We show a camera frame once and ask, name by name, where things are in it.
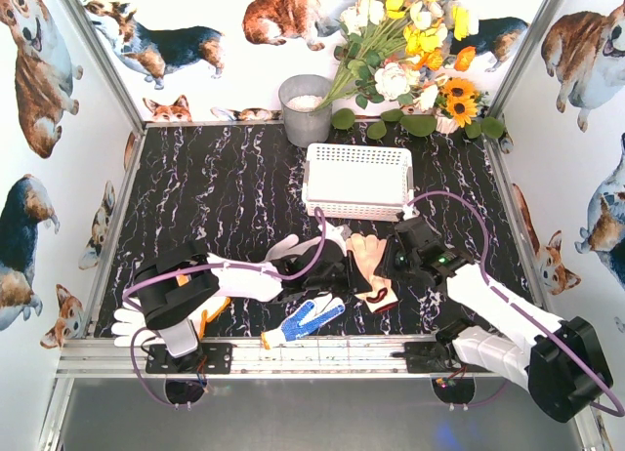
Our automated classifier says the white perforated storage basket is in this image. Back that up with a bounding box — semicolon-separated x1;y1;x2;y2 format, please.
302;143;414;223

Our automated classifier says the cream glove red cuff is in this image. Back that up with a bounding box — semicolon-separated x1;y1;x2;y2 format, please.
346;233;398;313

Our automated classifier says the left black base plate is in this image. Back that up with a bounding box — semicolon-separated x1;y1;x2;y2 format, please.
146;342;233;374

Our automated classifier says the orange palm white glove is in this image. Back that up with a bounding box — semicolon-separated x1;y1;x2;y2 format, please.
173;269;231;340

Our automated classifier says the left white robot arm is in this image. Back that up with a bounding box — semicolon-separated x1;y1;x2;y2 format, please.
128;234;372;359

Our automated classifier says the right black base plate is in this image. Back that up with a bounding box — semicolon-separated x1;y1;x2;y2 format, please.
391;320;472;373

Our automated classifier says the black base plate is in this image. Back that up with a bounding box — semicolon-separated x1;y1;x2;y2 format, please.
391;320;472;373
146;342;233;374

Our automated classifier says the artificial flower bouquet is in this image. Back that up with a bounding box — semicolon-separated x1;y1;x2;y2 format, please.
320;0;479;110

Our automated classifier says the plain white knit glove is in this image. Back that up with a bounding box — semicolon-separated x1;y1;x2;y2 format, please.
111;234;309;348

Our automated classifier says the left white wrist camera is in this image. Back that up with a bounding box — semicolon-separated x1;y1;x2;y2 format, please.
319;222;353;244

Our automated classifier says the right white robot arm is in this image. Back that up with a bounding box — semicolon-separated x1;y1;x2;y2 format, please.
375;217;613;423

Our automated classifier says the front aluminium rail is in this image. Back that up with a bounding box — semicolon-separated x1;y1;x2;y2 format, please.
54;337;538;380

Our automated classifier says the small sunflower pot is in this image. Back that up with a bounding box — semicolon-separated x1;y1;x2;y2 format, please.
434;77;489;135

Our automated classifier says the blue dotted white glove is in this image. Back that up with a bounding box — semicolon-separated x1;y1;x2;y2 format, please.
261;292;346;349

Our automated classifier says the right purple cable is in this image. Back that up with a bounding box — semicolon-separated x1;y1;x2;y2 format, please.
402;189;625;418

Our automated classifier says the grey metal bucket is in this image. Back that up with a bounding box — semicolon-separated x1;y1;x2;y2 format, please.
278;74;332;148

